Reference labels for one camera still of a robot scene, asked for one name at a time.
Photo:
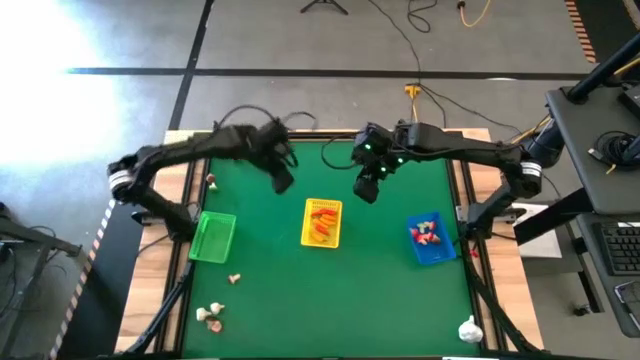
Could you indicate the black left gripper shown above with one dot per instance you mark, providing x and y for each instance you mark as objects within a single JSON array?
[{"x": 270, "y": 145}]

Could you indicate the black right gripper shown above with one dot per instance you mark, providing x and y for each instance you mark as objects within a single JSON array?
[{"x": 377, "y": 150}]

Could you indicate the red chilli pepper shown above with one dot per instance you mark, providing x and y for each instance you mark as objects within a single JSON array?
[
  {"x": 325, "y": 212},
  {"x": 323, "y": 229}
]

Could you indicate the orange toy carrot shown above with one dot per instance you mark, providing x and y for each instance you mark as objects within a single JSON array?
[
  {"x": 326, "y": 223},
  {"x": 330, "y": 218},
  {"x": 322, "y": 233}
]

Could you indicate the yellow chilli pepper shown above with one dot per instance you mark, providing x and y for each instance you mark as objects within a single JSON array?
[{"x": 313, "y": 237}]

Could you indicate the orange chilli pepper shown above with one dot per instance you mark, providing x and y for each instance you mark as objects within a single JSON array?
[{"x": 320, "y": 239}]

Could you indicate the green plastic basket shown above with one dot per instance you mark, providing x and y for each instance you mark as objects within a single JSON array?
[{"x": 212, "y": 237}]

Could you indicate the blue plastic basket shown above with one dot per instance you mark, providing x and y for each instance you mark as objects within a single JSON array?
[{"x": 435, "y": 255}]

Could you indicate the large white garlic bulb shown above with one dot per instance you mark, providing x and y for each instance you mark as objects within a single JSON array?
[{"x": 470, "y": 331}]

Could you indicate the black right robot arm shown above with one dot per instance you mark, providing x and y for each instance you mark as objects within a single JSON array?
[{"x": 475, "y": 147}]

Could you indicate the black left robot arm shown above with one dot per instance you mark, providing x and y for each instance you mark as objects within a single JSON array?
[{"x": 175, "y": 150}]

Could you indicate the yellow power plug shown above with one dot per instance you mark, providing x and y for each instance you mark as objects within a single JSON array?
[{"x": 413, "y": 90}]

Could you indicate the yellow plastic basket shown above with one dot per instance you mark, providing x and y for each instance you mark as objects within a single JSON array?
[{"x": 307, "y": 215}]

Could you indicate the green table mat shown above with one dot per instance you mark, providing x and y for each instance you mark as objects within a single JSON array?
[{"x": 350, "y": 300}]

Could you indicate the black tripod legs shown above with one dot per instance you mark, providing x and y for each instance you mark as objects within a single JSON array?
[{"x": 325, "y": 2}]

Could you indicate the dark pole with round base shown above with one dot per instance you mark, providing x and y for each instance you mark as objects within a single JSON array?
[{"x": 547, "y": 140}]

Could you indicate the black desk crossbar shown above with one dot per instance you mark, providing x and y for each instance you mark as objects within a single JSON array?
[{"x": 555, "y": 220}]

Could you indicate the black diagonal support strut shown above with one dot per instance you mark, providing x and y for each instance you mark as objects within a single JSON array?
[
  {"x": 165, "y": 306},
  {"x": 492, "y": 306}
]

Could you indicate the black desk top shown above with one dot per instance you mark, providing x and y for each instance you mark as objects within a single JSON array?
[{"x": 590, "y": 165}]

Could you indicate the black floor mat striped edge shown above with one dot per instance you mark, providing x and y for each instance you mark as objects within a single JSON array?
[
  {"x": 607, "y": 25},
  {"x": 107, "y": 300}
]

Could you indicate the black metal stand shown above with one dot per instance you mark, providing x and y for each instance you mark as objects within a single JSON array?
[{"x": 40, "y": 237}]

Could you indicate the small black floor object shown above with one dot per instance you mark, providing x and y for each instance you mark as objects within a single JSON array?
[{"x": 581, "y": 310}]

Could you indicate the black device on desk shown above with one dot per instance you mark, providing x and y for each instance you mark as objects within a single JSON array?
[{"x": 632, "y": 100}]

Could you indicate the black keyboard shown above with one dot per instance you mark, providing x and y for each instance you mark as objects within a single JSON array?
[{"x": 622, "y": 250}]

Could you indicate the black keyboard tray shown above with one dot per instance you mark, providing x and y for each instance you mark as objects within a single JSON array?
[{"x": 607, "y": 295}]

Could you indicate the black handheld device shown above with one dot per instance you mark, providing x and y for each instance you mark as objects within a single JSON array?
[{"x": 629, "y": 292}]

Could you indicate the black aluminium table frame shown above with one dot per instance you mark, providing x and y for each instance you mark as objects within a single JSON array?
[{"x": 305, "y": 135}]

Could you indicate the black frame clamp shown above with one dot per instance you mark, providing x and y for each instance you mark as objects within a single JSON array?
[{"x": 401, "y": 122}]

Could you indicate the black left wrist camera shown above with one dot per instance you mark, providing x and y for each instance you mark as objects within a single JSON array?
[{"x": 282, "y": 181}]

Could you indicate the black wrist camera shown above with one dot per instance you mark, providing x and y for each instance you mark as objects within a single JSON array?
[
  {"x": 282, "y": 181},
  {"x": 367, "y": 189}
]

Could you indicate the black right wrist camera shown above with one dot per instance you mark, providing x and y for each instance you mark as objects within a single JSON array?
[{"x": 367, "y": 189}]

